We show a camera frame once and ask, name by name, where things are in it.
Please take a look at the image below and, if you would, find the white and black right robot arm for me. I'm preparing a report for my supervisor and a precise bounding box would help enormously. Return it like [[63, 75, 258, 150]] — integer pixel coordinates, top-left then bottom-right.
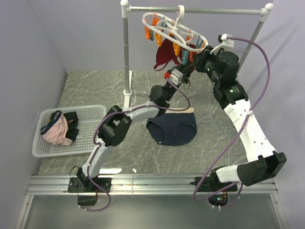
[[193, 46, 287, 191]]

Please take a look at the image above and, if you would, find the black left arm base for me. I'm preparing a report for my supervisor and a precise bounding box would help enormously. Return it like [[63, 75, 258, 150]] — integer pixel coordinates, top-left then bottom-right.
[[67, 177, 112, 207]]

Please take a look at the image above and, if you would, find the dark red lace bra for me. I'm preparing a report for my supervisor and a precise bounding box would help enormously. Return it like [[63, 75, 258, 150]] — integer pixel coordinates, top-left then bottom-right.
[[153, 39, 192, 71]]

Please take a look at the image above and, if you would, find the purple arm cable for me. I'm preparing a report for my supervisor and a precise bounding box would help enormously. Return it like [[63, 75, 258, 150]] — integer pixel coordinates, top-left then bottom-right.
[[193, 36, 271, 208], [79, 78, 191, 211]]

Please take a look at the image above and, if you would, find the aluminium mounting rail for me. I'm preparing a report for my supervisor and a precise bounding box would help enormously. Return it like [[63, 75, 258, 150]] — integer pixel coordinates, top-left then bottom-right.
[[16, 173, 289, 229]]

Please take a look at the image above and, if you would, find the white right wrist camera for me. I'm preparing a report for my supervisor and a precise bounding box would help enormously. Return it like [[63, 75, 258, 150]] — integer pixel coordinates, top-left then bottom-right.
[[210, 33, 234, 54]]

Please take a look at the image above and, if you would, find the teal clothespin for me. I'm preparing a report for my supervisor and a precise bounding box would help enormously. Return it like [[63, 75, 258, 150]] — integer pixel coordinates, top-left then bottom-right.
[[182, 50, 190, 65], [195, 35, 205, 49]]

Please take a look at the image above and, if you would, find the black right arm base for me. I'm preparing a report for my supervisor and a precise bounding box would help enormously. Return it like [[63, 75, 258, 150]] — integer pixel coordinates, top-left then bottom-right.
[[198, 175, 237, 207]]

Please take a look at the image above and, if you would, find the black lace underwear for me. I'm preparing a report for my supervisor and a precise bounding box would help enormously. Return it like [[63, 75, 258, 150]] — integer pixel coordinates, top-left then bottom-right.
[[64, 112, 79, 142]]

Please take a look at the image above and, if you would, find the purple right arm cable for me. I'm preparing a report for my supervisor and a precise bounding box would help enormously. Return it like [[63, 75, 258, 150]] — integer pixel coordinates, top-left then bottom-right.
[[193, 36, 271, 208]]

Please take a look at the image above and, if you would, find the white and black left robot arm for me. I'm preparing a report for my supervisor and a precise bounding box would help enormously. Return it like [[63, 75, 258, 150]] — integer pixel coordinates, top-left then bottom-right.
[[76, 63, 193, 192]]

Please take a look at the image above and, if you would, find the navy blue underwear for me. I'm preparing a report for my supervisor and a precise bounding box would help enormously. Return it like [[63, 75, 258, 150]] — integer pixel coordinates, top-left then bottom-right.
[[146, 107, 197, 146]]

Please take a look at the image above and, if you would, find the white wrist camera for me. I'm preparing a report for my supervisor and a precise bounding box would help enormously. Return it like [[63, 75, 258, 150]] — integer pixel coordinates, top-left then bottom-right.
[[210, 33, 234, 54], [164, 69, 183, 85]]

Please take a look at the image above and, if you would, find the white plastic clip hanger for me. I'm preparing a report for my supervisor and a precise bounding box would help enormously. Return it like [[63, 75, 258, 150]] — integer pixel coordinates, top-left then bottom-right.
[[142, 5, 208, 53]]

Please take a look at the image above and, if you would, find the yellow-orange clothespin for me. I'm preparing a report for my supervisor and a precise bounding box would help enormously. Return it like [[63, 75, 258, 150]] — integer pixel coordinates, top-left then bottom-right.
[[173, 43, 180, 56]]

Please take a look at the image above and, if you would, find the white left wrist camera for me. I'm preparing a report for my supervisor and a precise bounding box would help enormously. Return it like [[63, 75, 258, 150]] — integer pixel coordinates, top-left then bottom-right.
[[164, 69, 183, 85]]

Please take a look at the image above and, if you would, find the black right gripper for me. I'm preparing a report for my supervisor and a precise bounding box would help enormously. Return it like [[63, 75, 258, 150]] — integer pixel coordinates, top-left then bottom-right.
[[192, 45, 222, 86]]

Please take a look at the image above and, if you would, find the white perforated plastic basket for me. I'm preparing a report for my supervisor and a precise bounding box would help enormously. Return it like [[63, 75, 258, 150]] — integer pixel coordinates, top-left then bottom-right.
[[32, 105, 106, 157]]

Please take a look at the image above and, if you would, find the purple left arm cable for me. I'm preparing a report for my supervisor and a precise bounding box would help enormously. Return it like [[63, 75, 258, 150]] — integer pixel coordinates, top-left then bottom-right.
[[79, 78, 191, 211]]

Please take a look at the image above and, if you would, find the silver clothes rack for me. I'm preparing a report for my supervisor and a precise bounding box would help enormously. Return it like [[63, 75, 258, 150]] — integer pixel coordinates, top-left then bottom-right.
[[120, 0, 274, 108]]

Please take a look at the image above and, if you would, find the pink underwear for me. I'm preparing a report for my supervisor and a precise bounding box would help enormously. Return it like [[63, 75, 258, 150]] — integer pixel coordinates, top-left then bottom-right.
[[40, 110, 72, 146]]

